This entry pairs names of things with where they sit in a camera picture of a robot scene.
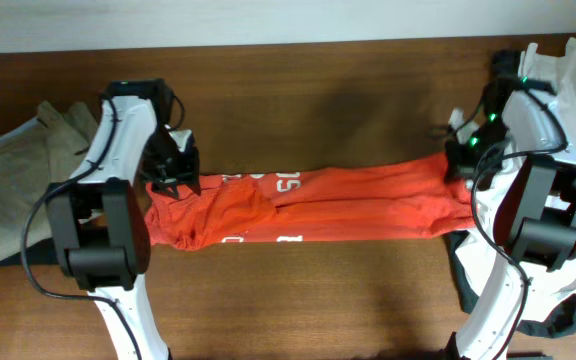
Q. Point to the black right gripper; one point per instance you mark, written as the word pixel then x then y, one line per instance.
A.
pixel 455 169

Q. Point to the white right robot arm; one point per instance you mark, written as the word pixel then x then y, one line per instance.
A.
pixel 518 260

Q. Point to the folded beige shirt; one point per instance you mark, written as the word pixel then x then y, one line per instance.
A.
pixel 47 148

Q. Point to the orange red t-shirt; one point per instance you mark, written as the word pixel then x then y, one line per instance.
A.
pixel 408 200

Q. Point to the dark grey garment right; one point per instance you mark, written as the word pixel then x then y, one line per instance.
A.
pixel 560 322

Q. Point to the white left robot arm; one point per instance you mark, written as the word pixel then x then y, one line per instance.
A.
pixel 98 230

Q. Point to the crumpled white shirt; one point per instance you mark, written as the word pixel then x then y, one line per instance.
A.
pixel 520 256

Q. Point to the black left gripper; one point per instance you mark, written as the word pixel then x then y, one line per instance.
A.
pixel 166 183

